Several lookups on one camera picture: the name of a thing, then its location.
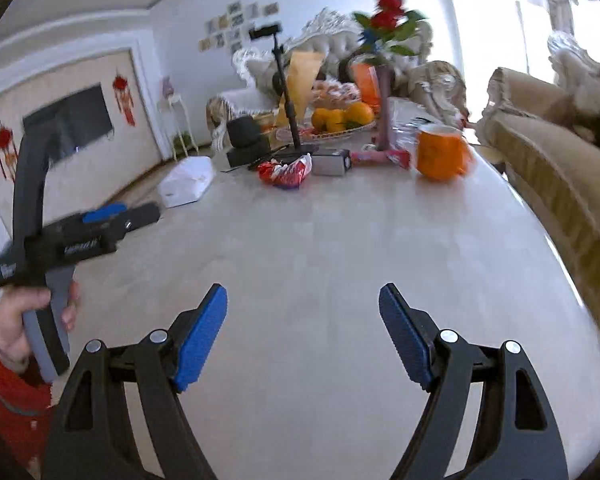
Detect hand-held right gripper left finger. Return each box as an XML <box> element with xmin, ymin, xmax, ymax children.
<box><xmin>40</xmin><ymin>282</ymin><xmax>229</xmax><ymax>480</ymax></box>

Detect person's left forearm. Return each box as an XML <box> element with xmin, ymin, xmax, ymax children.
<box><xmin>0</xmin><ymin>310</ymin><xmax>57</xmax><ymax>477</ymax></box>

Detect grey box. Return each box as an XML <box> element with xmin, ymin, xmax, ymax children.
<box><xmin>311</xmin><ymin>148</ymin><xmax>352</xmax><ymax>177</ymax></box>

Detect white side table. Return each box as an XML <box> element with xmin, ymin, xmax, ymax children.
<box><xmin>157</xmin><ymin>95</ymin><xmax>201</xmax><ymax>161</ymax></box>

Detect bag of red candies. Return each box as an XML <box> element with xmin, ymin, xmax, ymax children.
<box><xmin>314</xmin><ymin>80</ymin><xmax>362</xmax><ymax>109</ymax></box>

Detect group of wall photos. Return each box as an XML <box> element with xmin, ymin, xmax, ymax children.
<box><xmin>198</xmin><ymin>1</ymin><xmax>280</xmax><ymax>54</ymax></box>

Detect black phone stand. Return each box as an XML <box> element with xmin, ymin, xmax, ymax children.
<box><xmin>267</xmin><ymin>35</ymin><xmax>322</xmax><ymax>157</ymax></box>

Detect gold fabric sofa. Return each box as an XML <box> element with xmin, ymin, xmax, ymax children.
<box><xmin>472</xmin><ymin>30</ymin><xmax>600</xmax><ymax>361</ymax></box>

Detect yellow paper bag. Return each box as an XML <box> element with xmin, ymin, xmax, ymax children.
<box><xmin>277</xmin><ymin>50</ymin><xmax>326</xmax><ymax>128</ymax></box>

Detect purple vase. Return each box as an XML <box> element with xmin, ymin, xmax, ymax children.
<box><xmin>375</xmin><ymin>66</ymin><xmax>396</xmax><ymax>153</ymax></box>

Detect orange snack bag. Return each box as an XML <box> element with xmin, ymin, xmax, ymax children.
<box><xmin>350</xmin><ymin>57</ymin><xmax>381</xmax><ymax>112</ymax></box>

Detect long red snack packet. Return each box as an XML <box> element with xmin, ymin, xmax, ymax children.
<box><xmin>350</xmin><ymin>145</ymin><xmax>412</xmax><ymax>171</ymax></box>

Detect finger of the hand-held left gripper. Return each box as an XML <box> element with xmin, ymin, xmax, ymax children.
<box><xmin>114</xmin><ymin>201</ymin><xmax>162</xmax><ymax>236</ymax></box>
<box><xmin>81</xmin><ymin>203</ymin><xmax>129</xmax><ymax>225</ymax></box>

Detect wall television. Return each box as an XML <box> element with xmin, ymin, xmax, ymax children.
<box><xmin>22</xmin><ymin>85</ymin><xmax>115</xmax><ymax>163</ymax></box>

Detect black cylinder speaker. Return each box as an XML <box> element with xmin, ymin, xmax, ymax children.
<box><xmin>226</xmin><ymin>115</ymin><xmax>259</xmax><ymax>150</ymax></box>

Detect black box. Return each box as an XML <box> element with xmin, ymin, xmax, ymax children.
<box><xmin>227</xmin><ymin>139</ymin><xmax>272</xmax><ymax>169</ymax></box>

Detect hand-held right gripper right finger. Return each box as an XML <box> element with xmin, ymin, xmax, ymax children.
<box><xmin>378</xmin><ymin>282</ymin><xmax>571</xmax><ymax>480</ymax></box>

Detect red hanging wall decoration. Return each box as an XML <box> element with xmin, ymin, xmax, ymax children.
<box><xmin>0</xmin><ymin>127</ymin><xmax>20</xmax><ymax>179</ymax></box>
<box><xmin>112</xmin><ymin>74</ymin><xmax>137</xmax><ymax>126</ymax></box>

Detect glass fruit dish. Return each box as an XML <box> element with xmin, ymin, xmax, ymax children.
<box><xmin>275</xmin><ymin>117</ymin><xmax>381</xmax><ymax>142</ymax></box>

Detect ornate beige armchair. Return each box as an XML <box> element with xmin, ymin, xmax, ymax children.
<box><xmin>405</xmin><ymin>60</ymin><xmax>468</xmax><ymax>122</ymax></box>

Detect black phone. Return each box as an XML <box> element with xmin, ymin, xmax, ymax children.
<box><xmin>249</xmin><ymin>23</ymin><xmax>284</xmax><ymax>42</ymax></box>

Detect orange mug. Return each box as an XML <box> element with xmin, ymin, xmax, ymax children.
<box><xmin>416</xmin><ymin>125</ymin><xmax>473</xmax><ymax>182</ymax></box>

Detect clear plastic wrapper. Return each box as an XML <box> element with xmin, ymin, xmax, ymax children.
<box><xmin>392</xmin><ymin>120</ymin><xmax>431</xmax><ymax>153</ymax></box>

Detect person's left hand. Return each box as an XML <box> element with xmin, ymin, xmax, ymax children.
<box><xmin>0</xmin><ymin>280</ymin><xmax>81</xmax><ymax>368</ymax></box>

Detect red snack wrapper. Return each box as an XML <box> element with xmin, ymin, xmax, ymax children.
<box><xmin>257</xmin><ymin>154</ymin><xmax>313</xmax><ymax>190</ymax></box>

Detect white box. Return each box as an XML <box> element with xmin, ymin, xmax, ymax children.
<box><xmin>158</xmin><ymin>156</ymin><xmax>215</xmax><ymax>209</ymax></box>

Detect ornate cream tufted sofa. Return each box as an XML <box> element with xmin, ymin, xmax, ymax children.
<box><xmin>285</xmin><ymin>7</ymin><xmax>433</xmax><ymax>92</ymax></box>

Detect cream armchair with white cover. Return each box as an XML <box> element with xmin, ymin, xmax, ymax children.
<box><xmin>206</xmin><ymin>49</ymin><xmax>283</xmax><ymax>153</ymax></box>

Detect red artificial roses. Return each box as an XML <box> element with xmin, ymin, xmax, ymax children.
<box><xmin>352</xmin><ymin>0</ymin><xmax>431</xmax><ymax>68</ymax></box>

